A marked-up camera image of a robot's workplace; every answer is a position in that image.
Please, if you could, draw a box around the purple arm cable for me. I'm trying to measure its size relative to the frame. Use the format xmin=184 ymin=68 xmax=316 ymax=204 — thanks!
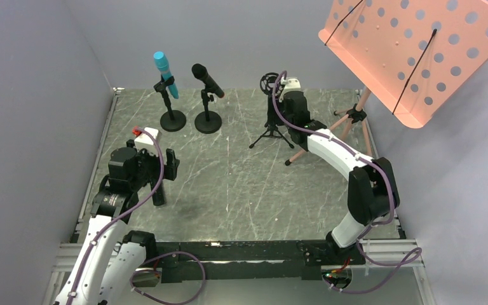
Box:
xmin=65 ymin=126 xmax=166 ymax=305
xmin=271 ymin=69 xmax=424 ymax=295

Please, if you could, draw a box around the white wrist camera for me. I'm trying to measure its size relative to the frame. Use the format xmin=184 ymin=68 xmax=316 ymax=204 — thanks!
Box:
xmin=133 ymin=126 xmax=162 ymax=155
xmin=280 ymin=77 xmax=301 ymax=96

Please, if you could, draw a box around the black tripod shock-mount stand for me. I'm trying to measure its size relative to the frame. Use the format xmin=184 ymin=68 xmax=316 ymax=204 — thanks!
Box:
xmin=249 ymin=72 xmax=294 ymax=149

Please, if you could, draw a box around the black microphone silver grille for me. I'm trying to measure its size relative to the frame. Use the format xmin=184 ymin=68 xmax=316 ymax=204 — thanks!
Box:
xmin=150 ymin=179 xmax=166 ymax=207

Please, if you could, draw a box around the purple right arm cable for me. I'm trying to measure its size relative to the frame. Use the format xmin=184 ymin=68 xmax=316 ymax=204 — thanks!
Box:
xmin=271 ymin=69 xmax=424 ymax=295

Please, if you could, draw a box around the black microphone orange end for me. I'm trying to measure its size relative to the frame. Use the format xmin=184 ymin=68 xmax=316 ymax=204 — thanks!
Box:
xmin=191 ymin=63 xmax=225 ymax=98

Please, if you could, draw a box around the black round-base stand ring clip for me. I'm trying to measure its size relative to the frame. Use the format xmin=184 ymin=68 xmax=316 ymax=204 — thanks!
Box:
xmin=194 ymin=89 xmax=222 ymax=134

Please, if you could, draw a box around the pink music stand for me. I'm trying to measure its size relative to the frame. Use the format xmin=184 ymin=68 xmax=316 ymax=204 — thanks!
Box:
xmin=285 ymin=0 xmax=488 ymax=166

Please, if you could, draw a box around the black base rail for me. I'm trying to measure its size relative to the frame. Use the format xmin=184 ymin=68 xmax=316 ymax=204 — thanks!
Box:
xmin=139 ymin=240 xmax=365 ymax=283

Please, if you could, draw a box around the blue microphone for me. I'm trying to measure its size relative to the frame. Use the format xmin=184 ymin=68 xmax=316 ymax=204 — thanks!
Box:
xmin=153 ymin=51 xmax=179 ymax=99

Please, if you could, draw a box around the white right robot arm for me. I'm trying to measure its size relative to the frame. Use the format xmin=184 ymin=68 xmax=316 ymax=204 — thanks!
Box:
xmin=271 ymin=91 xmax=399 ymax=248

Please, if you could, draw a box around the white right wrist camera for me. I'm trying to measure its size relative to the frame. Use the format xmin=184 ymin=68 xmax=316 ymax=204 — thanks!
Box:
xmin=280 ymin=77 xmax=301 ymax=96

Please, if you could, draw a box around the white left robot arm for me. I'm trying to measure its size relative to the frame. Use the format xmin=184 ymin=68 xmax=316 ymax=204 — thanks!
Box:
xmin=54 ymin=140 xmax=180 ymax=304

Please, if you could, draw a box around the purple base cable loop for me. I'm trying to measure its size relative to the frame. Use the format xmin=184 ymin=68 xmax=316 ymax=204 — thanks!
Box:
xmin=129 ymin=254 xmax=207 ymax=305

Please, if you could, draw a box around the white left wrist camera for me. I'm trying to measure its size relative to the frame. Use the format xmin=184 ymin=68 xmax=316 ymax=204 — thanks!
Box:
xmin=133 ymin=126 xmax=162 ymax=155

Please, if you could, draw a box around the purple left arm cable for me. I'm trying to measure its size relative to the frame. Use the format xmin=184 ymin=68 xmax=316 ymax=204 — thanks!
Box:
xmin=65 ymin=126 xmax=166 ymax=305

